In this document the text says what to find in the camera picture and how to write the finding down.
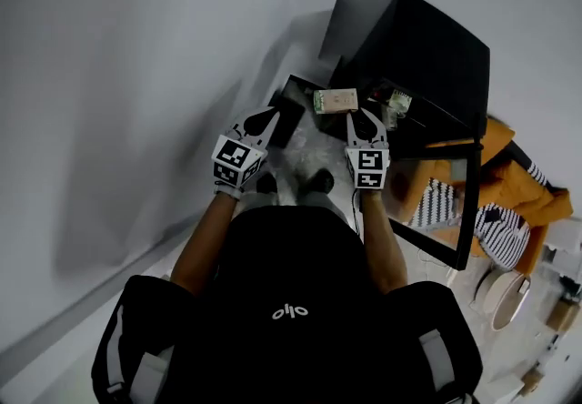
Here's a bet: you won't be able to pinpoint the beige plastic block part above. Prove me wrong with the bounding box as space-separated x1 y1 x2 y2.
312 87 360 116

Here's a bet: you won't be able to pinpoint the person's right forearm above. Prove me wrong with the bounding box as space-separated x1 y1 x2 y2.
358 187 408 295

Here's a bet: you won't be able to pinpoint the person's grey trousers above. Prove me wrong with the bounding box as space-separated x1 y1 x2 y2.
240 189 347 222

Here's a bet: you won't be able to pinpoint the clear plastic bottle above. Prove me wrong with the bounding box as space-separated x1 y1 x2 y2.
384 108 406 131

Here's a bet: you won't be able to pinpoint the orange sofa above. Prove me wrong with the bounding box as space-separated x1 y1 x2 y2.
390 117 575 277

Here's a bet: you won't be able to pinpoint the black white striped blanket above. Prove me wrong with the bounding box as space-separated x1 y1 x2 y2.
416 160 554 272

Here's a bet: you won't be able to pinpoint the brown cardboard box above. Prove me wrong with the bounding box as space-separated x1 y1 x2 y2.
545 297 582 333

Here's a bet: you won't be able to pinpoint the orange sofa cushion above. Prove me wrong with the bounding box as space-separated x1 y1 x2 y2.
531 187 574 228
481 117 517 153
477 156 554 222

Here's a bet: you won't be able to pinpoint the person's left black shoe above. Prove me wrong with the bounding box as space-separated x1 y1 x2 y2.
256 172 279 195

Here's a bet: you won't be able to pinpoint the person's black shoe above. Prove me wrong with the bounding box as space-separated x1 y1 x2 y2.
256 172 279 195
311 168 336 195

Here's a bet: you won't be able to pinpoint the person's right black shoe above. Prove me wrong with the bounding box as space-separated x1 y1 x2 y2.
311 168 336 195

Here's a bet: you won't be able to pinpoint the white wristband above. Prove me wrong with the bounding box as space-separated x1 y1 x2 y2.
213 183 245 201

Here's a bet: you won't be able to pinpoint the white storage shelf unit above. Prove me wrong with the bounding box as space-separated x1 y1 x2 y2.
540 228 582 289

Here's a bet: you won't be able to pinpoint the black glass-door cabinet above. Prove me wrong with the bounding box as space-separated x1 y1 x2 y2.
317 0 492 272

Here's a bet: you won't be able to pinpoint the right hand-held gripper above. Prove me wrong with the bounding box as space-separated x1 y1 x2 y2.
343 108 392 191

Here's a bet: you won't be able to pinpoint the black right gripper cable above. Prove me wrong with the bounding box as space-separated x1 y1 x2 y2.
349 187 365 237

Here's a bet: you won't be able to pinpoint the person's left forearm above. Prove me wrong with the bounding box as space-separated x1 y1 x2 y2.
170 192 238 298

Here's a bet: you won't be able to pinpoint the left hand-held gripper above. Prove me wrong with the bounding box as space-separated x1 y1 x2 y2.
211 106 281 200

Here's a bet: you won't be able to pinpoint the person's black top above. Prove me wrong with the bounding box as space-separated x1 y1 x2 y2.
90 205 484 404

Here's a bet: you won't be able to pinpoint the round beige side table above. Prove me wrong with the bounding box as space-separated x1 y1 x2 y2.
475 268 533 332

